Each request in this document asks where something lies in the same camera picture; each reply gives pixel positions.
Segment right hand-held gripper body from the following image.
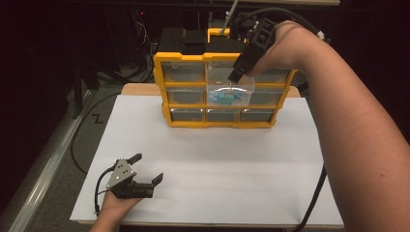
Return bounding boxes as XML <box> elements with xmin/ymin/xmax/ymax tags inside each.
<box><xmin>220</xmin><ymin>0</ymin><xmax>278</xmax><ymax>68</ymax></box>

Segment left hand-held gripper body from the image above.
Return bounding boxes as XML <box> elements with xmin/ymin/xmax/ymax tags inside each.
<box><xmin>105</xmin><ymin>158</ymin><xmax>156</xmax><ymax>199</ymax></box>

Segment clear plastic drawer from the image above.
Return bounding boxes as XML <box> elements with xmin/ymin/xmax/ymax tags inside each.
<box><xmin>205</xmin><ymin>60</ymin><xmax>256</xmax><ymax>107</ymax></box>

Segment green binder clip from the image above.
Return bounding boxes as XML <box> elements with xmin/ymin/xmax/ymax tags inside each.
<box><xmin>214</xmin><ymin>93</ymin><xmax>234</xmax><ymax>104</ymax></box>

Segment person's right hand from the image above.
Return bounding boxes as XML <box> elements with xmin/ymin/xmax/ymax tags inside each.
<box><xmin>249</xmin><ymin>20</ymin><xmax>311</xmax><ymax>78</ymax></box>

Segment person's left hand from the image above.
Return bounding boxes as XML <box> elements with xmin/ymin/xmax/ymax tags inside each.
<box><xmin>98</xmin><ymin>190</ymin><xmax>143</xmax><ymax>224</ymax></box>

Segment white board sheet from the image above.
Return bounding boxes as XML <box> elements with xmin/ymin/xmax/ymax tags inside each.
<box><xmin>69</xmin><ymin>94</ymin><xmax>345</xmax><ymax>227</ymax></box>

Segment yellow black organizer cabinet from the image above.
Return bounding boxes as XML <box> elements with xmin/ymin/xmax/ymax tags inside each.
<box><xmin>152</xmin><ymin>27</ymin><xmax>300</xmax><ymax>130</ymax></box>

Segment closed clear organizer drawers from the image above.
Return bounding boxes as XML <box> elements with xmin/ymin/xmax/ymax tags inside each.
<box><xmin>161</xmin><ymin>61</ymin><xmax>293</xmax><ymax>123</ymax></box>

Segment black metal stand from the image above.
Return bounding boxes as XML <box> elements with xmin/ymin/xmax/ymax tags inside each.
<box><xmin>71</xmin><ymin>59</ymin><xmax>102</xmax><ymax>121</ymax></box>

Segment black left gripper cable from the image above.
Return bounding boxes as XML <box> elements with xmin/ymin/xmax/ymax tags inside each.
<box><xmin>93</xmin><ymin>166</ymin><xmax>116</xmax><ymax>217</ymax></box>

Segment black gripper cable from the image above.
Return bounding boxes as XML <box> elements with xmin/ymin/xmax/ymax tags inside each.
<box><xmin>245</xmin><ymin>7</ymin><xmax>332</xmax><ymax>232</ymax></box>
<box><xmin>93</xmin><ymin>166</ymin><xmax>116</xmax><ymax>217</ymax></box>

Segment black floor cable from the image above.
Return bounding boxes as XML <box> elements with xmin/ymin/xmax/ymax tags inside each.
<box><xmin>70</xmin><ymin>91</ymin><xmax>123</xmax><ymax>175</ymax></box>

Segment metal floor rail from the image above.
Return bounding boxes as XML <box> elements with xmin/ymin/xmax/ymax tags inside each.
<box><xmin>0</xmin><ymin>89</ymin><xmax>94</xmax><ymax>232</ymax></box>

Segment bundle of background cables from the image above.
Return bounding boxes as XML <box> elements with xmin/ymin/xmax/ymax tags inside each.
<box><xmin>130</xmin><ymin>9</ymin><xmax>157</xmax><ymax>83</ymax></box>

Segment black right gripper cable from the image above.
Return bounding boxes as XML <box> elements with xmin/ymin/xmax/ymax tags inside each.
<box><xmin>245</xmin><ymin>7</ymin><xmax>332</xmax><ymax>232</ymax></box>

